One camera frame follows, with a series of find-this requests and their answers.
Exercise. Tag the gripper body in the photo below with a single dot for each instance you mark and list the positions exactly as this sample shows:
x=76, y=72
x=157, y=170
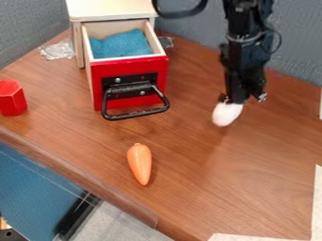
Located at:
x=244, y=80

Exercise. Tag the white toy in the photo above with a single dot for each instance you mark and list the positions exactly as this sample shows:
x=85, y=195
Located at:
x=226, y=113

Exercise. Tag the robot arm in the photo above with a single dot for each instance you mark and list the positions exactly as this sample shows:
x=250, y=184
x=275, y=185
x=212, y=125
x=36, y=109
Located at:
x=245, y=28

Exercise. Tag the drawer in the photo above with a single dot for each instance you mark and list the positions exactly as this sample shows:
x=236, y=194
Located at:
x=126, y=75

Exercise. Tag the blue cloth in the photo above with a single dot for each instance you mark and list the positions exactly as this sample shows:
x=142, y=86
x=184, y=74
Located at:
x=121, y=44

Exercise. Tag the orange toy carrot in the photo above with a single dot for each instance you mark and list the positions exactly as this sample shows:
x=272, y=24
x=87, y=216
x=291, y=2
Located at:
x=140, y=162

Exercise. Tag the cabinet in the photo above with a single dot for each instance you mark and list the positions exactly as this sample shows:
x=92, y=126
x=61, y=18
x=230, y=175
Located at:
x=105, y=12

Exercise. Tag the clear plastic wrap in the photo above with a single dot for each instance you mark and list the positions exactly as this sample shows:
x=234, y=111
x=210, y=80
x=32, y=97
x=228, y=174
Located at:
x=58, y=50

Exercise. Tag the red block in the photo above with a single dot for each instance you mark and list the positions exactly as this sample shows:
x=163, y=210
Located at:
x=11, y=97

